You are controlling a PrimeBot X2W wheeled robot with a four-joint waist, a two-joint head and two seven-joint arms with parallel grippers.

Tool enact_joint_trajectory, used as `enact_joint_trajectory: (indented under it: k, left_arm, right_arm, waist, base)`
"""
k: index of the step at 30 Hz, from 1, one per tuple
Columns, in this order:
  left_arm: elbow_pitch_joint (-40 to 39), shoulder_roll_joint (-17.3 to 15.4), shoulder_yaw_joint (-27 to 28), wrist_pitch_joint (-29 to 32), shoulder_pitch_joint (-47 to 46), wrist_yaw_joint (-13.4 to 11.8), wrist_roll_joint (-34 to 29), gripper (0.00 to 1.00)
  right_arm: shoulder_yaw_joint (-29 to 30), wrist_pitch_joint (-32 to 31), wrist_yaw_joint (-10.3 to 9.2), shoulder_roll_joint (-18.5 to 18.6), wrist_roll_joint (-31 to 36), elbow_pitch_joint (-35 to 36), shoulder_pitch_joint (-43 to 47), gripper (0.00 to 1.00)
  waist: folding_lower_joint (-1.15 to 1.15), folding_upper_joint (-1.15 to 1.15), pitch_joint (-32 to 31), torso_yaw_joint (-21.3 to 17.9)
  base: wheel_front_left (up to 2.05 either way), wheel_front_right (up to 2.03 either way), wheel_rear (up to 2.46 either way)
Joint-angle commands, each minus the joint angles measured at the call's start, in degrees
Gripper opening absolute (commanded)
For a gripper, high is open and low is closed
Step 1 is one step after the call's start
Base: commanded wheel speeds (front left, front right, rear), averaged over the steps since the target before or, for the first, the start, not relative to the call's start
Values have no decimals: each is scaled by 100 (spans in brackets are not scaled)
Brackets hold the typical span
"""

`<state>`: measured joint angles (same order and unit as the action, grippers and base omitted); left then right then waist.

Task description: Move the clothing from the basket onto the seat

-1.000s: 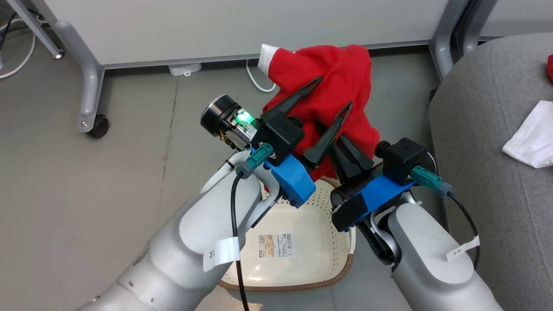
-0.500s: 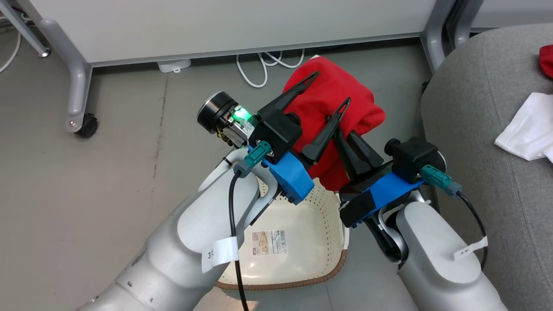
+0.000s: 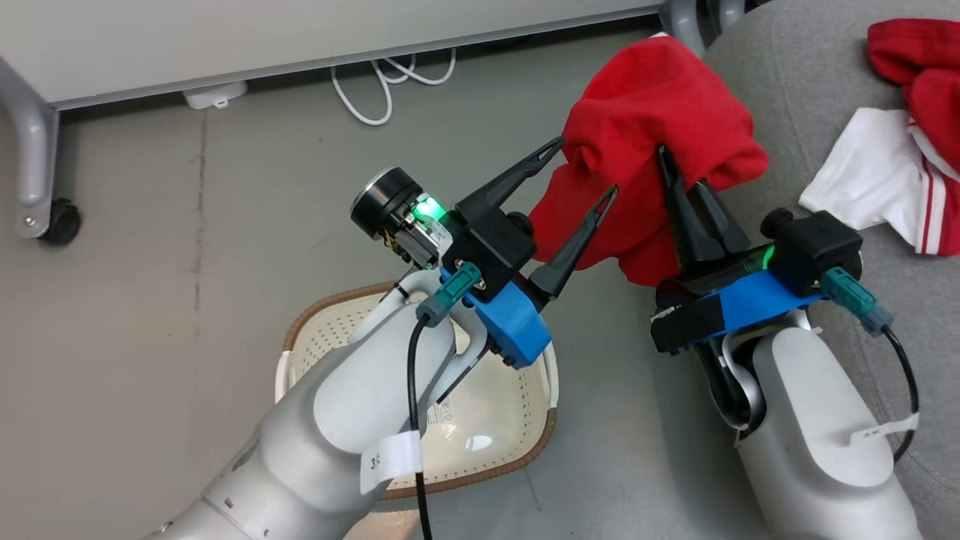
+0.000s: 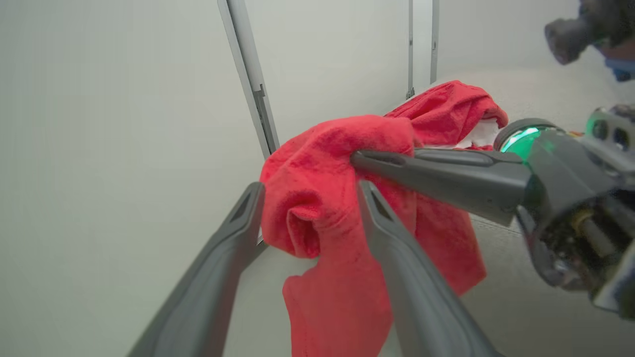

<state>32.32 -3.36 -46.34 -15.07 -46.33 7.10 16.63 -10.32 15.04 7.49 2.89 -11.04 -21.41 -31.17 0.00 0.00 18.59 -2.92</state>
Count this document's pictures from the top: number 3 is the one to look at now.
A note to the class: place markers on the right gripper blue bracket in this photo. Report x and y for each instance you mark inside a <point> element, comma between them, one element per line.
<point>750,300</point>

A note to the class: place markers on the plain red garment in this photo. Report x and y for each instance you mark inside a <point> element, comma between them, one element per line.
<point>652,105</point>

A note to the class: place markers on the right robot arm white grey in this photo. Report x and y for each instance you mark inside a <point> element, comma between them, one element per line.
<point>810,420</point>

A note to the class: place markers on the white laundry basket brown rim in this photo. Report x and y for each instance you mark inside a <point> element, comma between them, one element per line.
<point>487,420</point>

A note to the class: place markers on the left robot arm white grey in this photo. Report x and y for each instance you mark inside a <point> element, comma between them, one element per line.
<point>337,420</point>

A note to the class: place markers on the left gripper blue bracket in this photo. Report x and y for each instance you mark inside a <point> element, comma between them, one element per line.
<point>514,326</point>

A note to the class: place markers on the black caster wheel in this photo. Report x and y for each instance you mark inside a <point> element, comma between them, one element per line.
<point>61,223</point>

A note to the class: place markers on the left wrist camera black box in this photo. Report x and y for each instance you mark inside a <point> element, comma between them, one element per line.
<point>491,247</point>

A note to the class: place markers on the grey partition leg upright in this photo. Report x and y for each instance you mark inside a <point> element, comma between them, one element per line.
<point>686,22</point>
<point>727,11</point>

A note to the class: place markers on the grey partition leg with caster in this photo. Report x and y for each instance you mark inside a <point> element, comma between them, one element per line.
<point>30,150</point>

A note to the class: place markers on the grey fabric sofa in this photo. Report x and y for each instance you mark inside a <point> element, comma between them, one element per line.
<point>810,90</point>

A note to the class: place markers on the white power adapter box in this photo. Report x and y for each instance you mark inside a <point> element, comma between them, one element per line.
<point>214,95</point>

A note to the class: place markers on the large white partition panel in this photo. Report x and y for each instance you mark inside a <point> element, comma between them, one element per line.
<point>225,37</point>

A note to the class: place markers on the red garment with white stripes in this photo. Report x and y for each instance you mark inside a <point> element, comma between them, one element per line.
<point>877,172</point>

